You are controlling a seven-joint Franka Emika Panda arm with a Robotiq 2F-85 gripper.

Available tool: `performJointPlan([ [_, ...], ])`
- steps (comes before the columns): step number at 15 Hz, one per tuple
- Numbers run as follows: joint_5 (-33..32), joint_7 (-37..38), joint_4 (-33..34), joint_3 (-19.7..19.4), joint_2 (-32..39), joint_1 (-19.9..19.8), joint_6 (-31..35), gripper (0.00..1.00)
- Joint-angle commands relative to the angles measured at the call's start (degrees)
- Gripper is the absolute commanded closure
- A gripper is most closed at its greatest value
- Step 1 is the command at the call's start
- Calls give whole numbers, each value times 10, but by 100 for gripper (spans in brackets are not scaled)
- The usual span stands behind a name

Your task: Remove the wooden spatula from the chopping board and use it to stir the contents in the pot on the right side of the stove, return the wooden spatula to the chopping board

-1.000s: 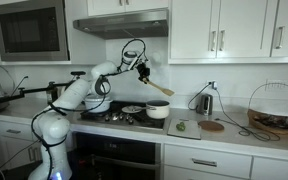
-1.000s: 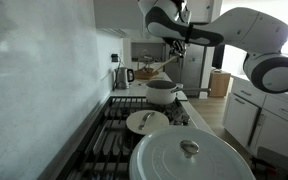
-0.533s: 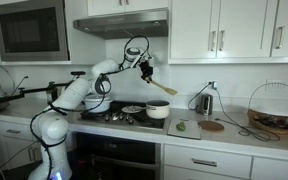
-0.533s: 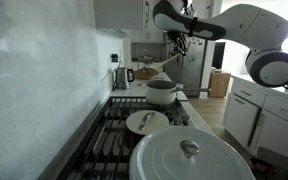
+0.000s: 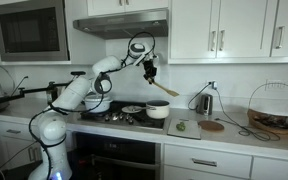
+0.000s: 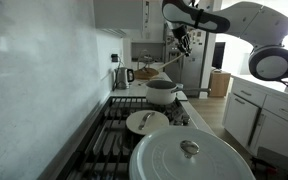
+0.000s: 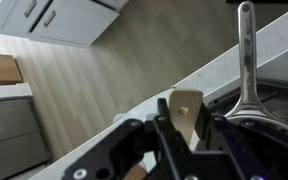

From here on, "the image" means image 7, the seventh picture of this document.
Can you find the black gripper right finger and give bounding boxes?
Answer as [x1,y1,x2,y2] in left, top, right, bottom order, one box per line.
[196,99,288,180]

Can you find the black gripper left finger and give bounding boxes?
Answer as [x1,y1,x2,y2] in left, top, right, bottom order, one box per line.
[62,97,202,180]

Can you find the wooden spatula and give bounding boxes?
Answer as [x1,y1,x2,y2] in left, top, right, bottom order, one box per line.
[122,88,204,180]

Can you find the white island cabinet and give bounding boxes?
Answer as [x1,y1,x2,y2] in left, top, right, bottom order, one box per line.
[0,0,131,48]

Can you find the white saucepan with steel handle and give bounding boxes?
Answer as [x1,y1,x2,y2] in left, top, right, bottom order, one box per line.
[223,0,288,141]

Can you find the steel island cabinet handle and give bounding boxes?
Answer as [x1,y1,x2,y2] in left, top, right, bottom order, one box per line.
[42,9,57,29]
[23,0,38,19]

